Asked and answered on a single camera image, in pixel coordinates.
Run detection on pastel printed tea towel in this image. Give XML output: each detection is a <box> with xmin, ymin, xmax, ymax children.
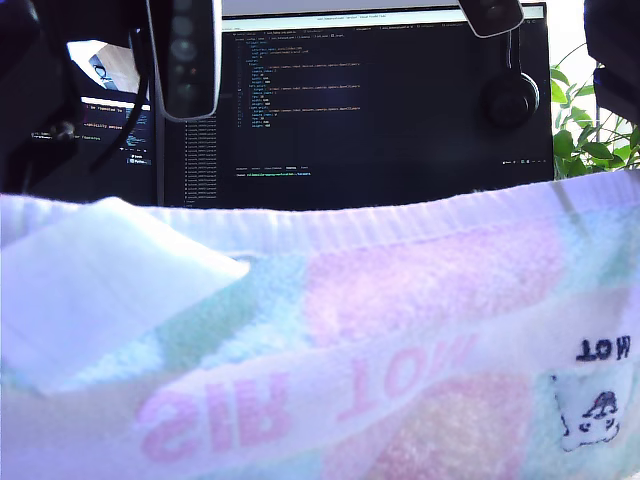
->
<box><xmin>0</xmin><ymin>168</ymin><xmax>640</xmax><ymax>480</ymax></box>

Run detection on black Huawei monitor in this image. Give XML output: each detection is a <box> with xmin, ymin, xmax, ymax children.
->
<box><xmin>159</xmin><ymin>2</ymin><xmax>556</xmax><ymax>211</ymax></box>

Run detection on black monitor showing terminal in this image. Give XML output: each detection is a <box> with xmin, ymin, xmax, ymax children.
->
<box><xmin>29</xmin><ymin>39</ymin><xmax>160</xmax><ymax>207</ymax></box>

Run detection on black headphones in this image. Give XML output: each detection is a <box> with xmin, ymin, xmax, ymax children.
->
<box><xmin>478</xmin><ymin>27</ymin><xmax>542</xmax><ymax>130</ymax></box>

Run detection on green leafy houseplant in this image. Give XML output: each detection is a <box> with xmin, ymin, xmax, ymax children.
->
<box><xmin>549</xmin><ymin>42</ymin><xmax>640</xmax><ymax>180</ymax></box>

